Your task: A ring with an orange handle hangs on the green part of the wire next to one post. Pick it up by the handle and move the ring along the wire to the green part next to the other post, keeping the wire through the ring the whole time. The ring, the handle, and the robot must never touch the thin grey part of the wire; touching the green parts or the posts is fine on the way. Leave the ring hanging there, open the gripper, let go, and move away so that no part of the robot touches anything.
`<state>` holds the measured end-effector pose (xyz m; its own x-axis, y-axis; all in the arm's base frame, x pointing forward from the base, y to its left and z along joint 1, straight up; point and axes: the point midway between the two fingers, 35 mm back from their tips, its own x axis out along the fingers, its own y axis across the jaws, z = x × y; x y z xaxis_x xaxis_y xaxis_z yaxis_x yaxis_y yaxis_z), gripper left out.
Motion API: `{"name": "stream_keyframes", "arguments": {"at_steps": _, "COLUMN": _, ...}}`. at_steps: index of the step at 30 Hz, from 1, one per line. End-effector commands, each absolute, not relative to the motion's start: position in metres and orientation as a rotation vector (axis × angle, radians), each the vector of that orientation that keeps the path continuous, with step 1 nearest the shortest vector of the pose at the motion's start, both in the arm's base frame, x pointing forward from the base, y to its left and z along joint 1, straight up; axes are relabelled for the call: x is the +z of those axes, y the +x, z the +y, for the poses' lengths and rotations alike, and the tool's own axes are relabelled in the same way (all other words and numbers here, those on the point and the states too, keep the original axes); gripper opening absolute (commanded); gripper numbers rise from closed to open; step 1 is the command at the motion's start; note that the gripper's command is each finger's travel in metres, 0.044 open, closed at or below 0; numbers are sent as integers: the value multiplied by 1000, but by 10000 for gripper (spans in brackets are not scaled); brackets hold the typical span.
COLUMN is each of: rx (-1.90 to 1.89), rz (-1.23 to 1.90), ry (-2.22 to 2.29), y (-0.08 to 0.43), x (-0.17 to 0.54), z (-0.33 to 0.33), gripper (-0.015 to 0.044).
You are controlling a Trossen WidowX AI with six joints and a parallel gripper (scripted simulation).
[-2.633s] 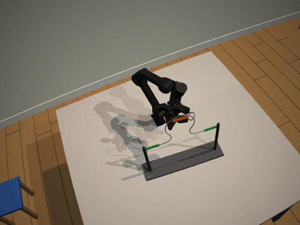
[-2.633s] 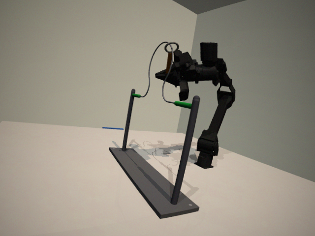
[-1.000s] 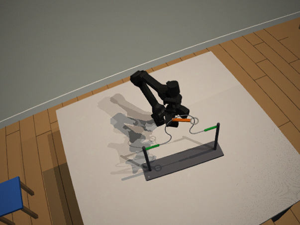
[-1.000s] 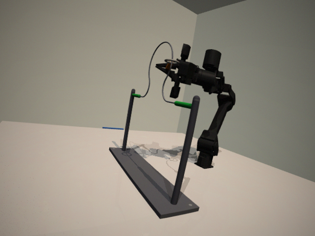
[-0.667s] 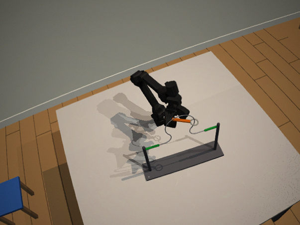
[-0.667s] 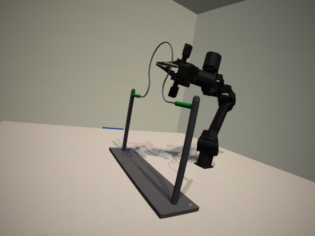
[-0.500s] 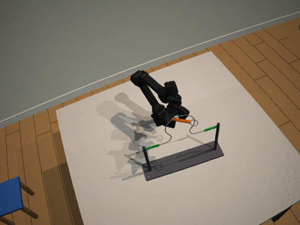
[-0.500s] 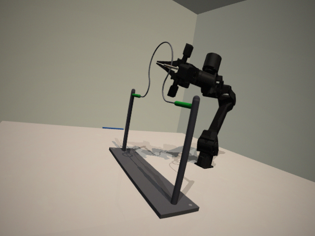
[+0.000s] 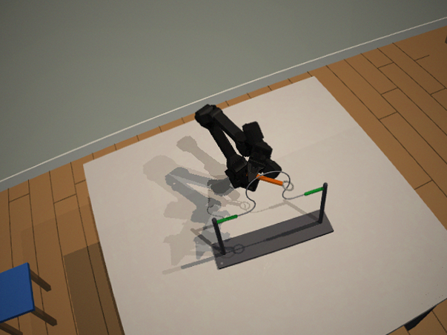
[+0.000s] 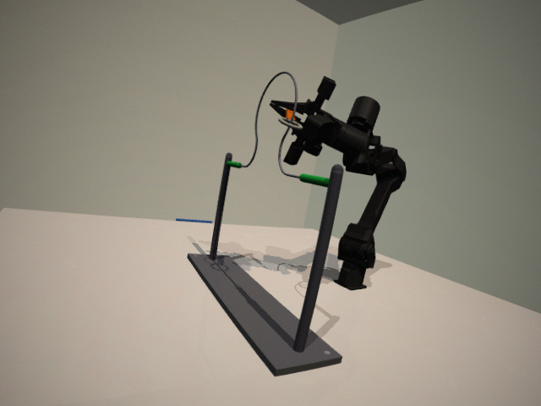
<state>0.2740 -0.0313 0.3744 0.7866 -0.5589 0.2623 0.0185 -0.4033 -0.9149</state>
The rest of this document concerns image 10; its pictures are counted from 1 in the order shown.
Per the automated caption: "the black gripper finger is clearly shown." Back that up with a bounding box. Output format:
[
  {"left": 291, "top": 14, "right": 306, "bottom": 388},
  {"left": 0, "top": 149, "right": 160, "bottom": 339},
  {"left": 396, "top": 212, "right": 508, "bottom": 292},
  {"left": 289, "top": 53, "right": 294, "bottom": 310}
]
[
  {"left": 271, "top": 99, "right": 310, "bottom": 115},
  {"left": 270, "top": 103, "right": 301, "bottom": 135}
]

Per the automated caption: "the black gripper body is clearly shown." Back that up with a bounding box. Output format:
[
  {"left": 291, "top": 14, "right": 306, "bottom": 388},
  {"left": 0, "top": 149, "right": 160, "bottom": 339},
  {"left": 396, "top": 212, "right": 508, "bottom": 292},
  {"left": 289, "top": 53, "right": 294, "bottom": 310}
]
[{"left": 283, "top": 76, "right": 347, "bottom": 165}]

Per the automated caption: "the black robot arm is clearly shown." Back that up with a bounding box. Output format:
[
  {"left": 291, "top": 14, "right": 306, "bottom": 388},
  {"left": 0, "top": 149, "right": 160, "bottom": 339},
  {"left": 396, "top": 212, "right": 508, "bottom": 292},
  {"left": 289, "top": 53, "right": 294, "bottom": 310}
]
[{"left": 299, "top": 96, "right": 407, "bottom": 290}]

